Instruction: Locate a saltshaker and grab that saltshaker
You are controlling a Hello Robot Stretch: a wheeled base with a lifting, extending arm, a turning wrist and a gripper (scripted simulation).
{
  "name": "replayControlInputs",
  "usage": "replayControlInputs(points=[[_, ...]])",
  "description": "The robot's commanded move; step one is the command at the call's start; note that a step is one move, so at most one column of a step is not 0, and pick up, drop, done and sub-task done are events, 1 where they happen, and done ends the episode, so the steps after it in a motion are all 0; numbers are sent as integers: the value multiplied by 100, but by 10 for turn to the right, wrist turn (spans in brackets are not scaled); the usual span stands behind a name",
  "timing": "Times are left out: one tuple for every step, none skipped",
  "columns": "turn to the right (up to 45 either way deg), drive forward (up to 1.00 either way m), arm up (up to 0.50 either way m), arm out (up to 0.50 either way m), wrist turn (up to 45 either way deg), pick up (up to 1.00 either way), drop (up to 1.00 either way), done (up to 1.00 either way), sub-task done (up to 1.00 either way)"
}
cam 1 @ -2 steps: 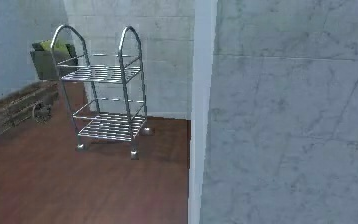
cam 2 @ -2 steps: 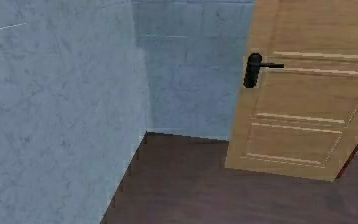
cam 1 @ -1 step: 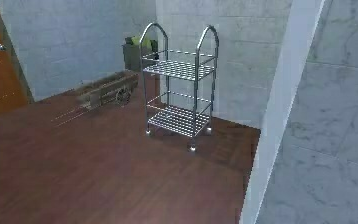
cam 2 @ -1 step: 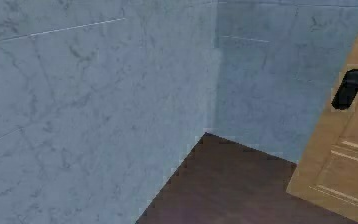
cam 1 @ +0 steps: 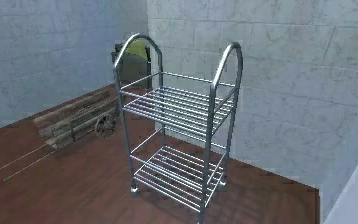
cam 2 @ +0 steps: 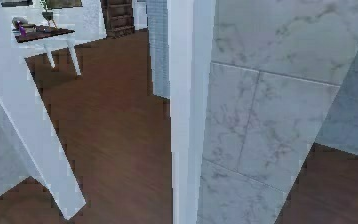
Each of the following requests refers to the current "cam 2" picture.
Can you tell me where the dark brown wooden shelf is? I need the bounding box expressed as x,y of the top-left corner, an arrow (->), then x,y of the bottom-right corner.
100,0 -> 136,39

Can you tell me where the grey rounded lump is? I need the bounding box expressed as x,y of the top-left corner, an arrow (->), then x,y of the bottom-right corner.
11,16 -> 29,26

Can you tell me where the green house plant dark pot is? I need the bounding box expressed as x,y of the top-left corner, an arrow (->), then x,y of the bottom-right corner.
40,0 -> 59,29

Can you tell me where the dark framed wall picture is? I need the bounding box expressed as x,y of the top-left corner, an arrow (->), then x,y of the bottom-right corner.
46,0 -> 83,9

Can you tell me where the dark top white-legged table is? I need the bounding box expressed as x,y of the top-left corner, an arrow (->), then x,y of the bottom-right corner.
12,25 -> 83,77

